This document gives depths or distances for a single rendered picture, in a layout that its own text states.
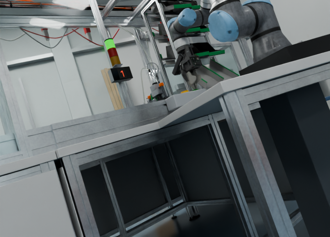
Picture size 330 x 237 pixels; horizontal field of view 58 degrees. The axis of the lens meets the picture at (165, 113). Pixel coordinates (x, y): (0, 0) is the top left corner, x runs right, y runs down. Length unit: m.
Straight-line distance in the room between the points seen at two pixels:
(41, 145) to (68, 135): 0.10
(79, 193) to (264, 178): 0.60
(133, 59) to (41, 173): 4.59
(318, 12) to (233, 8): 3.91
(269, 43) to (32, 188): 0.95
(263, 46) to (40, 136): 0.87
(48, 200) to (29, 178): 0.09
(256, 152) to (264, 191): 0.09
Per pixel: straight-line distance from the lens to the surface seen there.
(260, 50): 1.19
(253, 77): 0.78
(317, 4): 5.01
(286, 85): 0.86
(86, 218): 1.07
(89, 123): 1.18
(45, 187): 1.03
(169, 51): 1.97
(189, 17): 1.41
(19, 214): 1.02
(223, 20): 1.10
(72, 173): 1.06
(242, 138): 0.75
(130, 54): 5.52
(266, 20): 1.21
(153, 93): 1.60
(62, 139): 1.13
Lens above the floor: 0.76
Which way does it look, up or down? 6 degrees up
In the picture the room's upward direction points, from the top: 19 degrees counter-clockwise
